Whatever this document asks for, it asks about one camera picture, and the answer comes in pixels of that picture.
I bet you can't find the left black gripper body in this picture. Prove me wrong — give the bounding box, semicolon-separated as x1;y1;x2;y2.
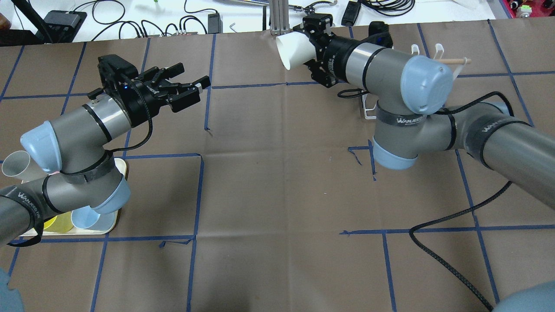
124;63;201;128

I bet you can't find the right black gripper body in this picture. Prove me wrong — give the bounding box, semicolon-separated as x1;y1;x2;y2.
294;14;354;88

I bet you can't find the white ikea cup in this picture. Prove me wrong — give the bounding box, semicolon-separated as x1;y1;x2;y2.
275;31;317;70

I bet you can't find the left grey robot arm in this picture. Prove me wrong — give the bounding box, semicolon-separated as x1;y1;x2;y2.
1;55;211;247

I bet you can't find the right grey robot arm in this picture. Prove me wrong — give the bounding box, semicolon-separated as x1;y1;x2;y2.
276;13;555;207

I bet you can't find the blue cup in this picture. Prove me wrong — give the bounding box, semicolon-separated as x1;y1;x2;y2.
72;207;117;231

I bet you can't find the grey cup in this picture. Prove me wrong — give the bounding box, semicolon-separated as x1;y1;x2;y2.
1;150;48;181

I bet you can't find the yellow cup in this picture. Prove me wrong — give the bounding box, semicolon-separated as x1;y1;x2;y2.
44;212;74;233

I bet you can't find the black power adapter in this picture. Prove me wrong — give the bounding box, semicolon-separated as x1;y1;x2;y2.
341;0;361;26

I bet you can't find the metal grabber tool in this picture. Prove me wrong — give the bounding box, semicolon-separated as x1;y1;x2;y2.
288;0;338;15

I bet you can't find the cream plastic tray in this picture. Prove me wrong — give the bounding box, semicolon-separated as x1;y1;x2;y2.
3;156;119;236

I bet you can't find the black usb hub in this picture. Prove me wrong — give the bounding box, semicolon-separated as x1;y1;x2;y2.
44;10;88;32

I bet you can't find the left camera cable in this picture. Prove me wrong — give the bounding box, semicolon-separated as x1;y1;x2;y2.
106;78;153;152

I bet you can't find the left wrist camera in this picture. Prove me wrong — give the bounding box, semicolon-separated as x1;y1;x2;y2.
98;55;139;98

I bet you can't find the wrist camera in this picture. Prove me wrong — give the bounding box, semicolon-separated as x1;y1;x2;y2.
98;55;139;98
367;20;394;48

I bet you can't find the white wire cup rack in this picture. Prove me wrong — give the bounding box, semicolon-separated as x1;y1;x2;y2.
362;48;472;115

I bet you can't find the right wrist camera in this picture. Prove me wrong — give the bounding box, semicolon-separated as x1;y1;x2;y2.
367;20;394;48

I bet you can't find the aluminium frame post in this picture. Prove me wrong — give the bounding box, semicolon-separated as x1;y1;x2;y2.
269;0;290;36

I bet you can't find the coiled black cable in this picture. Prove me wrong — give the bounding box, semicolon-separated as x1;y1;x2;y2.
362;0;416;17

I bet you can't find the black braided cable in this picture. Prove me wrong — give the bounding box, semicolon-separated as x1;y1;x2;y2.
410;91;514;312

